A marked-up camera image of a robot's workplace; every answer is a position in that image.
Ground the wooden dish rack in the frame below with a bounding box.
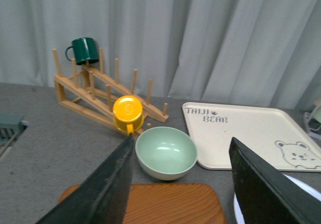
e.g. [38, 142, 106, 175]
[53, 48, 169, 138]

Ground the green plastic cup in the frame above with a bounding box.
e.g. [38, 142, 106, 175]
[313, 107, 321, 123]

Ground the light green bowl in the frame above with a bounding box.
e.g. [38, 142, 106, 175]
[135, 127, 198, 181]

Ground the white round plate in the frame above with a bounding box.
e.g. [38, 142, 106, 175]
[233, 175, 321, 224]

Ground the beige bear serving tray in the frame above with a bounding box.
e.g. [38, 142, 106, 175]
[182, 102, 320, 172]

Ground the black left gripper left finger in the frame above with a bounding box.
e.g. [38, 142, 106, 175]
[38, 136, 134, 223]

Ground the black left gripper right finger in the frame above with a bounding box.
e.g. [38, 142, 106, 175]
[229, 137, 320, 223]

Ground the wooden cutting board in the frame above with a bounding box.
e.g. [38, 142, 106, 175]
[58, 182, 228, 224]

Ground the grey curtain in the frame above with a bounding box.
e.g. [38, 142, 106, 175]
[1, 0, 320, 110]

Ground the white wire cup rack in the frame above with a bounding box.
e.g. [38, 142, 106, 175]
[303, 103, 320, 140]

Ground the dark green enamel mug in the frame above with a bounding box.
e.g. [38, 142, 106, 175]
[65, 37, 99, 65]

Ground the grey green plastic basket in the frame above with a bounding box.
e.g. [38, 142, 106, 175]
[1, 113, 29, 158]

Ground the yellow mug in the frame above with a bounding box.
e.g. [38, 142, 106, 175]
[113, 95, 143, 134]

